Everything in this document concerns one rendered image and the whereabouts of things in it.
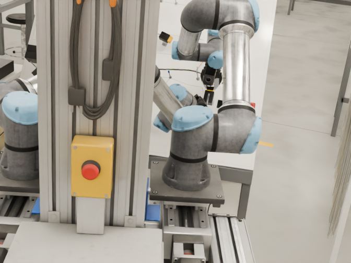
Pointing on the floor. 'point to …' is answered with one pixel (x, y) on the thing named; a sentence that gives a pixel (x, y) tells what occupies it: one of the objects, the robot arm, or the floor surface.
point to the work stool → (19, 19)
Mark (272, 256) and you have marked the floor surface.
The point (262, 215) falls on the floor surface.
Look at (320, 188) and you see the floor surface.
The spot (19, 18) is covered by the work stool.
